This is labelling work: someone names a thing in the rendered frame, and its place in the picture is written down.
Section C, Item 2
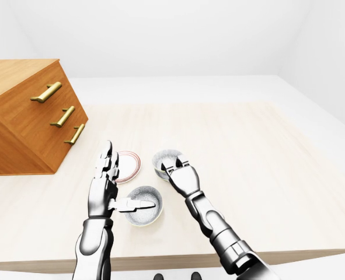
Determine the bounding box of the wooden cabinet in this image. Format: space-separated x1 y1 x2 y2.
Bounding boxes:
0 59 89 177

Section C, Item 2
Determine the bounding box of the large wooden drawer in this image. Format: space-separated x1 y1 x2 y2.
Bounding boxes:
0 61 72 137

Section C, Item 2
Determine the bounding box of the black speckled bowl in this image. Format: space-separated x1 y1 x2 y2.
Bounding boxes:
151 148 182 183
126 185 163 228

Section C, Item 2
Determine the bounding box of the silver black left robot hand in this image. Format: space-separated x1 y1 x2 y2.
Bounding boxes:
86 140 157 219

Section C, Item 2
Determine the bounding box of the small wooden drawer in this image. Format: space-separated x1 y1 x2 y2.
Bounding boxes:
37 106 89 174

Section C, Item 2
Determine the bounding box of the medium brass drawer handle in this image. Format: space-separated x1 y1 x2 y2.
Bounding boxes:
50 106 76 128

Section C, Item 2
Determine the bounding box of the white plate with red rings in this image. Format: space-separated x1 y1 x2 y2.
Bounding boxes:
113 150 142 185

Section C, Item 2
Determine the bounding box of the long brass drawer handle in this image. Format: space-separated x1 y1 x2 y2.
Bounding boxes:
30 81 63 104

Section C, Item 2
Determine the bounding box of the short brass drawer handle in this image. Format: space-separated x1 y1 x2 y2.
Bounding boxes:
63 123 86 145

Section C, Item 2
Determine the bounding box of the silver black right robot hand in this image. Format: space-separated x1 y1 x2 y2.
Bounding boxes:
160 155 204 200

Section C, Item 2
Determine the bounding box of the medium wooden drawer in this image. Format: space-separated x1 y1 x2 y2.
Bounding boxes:
16 87 83 157

